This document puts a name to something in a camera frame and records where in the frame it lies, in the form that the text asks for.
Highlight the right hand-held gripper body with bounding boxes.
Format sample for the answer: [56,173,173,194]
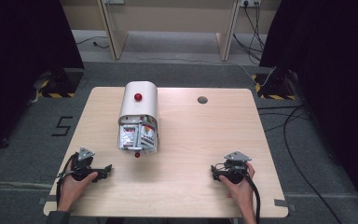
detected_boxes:
[217,150,253,185]

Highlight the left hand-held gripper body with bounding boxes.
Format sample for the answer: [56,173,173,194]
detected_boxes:
[69,147,100,183]

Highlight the white bread box red knobs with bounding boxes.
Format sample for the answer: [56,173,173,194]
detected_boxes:
[117,80,160,159]

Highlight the person's right hand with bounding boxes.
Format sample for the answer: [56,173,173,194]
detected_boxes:
[218,161,257,217]

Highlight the person's left hand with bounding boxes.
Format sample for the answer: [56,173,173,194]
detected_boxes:
[56,160,99,213]

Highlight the silver foil packet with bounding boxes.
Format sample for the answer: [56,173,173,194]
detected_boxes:
[118,123,140,149]

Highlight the grey tape piece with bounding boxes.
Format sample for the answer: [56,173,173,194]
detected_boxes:
[37,195,58,206]
[273,198,296,213]

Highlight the white packet colourful print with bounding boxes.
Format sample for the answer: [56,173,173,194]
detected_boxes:
[137,121,158,151]

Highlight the black stand base striped tape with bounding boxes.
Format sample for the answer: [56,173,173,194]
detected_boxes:
[38,68,85,99]
[251,70,296,101]

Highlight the black curtain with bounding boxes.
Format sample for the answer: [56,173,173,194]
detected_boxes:
[0,0,86,162]
[258,0,358,216]

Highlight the light wooden desk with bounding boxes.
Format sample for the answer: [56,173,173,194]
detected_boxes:
[59,0,282,63]

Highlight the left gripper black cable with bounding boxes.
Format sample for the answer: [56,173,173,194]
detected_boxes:
[55,151,80,209]

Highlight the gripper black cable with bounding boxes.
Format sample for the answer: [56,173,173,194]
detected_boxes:
[55,151,80,209]
[215,161,262,224]

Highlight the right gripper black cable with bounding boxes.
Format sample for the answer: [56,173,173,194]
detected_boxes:
[215,161,262,224]

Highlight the long black floor cable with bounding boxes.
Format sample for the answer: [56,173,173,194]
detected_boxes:
[256,105,344,224]

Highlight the thin white cable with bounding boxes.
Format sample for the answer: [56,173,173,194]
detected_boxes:
[124,36,278,87]

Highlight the short black cable with plug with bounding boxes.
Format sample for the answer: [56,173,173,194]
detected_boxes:
[75,35,110,50]

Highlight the bundle of black cables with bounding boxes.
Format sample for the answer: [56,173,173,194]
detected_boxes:
[232,2,267,65]

